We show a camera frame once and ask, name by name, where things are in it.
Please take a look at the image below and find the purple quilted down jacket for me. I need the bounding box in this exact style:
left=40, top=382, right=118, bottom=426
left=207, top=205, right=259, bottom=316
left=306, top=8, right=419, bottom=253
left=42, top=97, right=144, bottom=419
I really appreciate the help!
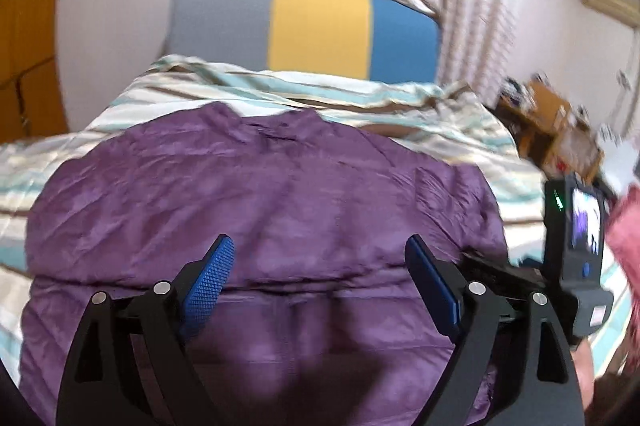
left=20, top=103, right=506, bottom=425

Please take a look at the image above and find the operator right hand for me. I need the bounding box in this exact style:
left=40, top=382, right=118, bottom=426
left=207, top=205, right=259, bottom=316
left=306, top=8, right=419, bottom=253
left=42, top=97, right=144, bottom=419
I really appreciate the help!
left=570, top=338, right=596, bottom=410

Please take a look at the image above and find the pink sleeve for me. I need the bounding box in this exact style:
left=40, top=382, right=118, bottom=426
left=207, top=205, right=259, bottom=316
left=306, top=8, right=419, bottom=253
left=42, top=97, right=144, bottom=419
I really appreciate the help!
left=605, top=184, right=640, bottom=375

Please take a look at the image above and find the wooden side table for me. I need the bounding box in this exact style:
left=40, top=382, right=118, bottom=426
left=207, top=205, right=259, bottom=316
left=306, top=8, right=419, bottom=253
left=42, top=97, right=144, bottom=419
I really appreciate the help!
left=495, top=78, right=603, bottom=184

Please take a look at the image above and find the striped bed duvet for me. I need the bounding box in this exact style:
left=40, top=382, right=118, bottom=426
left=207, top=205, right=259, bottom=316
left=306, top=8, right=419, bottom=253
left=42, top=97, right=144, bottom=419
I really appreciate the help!
left=1, top=55, right=546, bottom=380

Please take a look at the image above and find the wooden wardrobe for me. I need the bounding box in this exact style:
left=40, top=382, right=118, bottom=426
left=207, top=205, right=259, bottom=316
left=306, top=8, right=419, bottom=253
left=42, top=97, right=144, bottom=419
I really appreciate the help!
left=1, top=0, right=68, bottom=143

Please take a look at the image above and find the grey yellow blue headboard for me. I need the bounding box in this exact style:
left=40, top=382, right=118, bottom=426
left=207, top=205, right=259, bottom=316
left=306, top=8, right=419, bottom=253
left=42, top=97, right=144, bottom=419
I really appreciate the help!
left=165, top=0, right=439, bottom=83

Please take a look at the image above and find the wall air conditioner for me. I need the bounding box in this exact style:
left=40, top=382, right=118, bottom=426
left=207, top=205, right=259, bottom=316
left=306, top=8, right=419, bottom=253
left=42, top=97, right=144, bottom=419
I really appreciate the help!
left=581, top=0, right=640, bottom=28

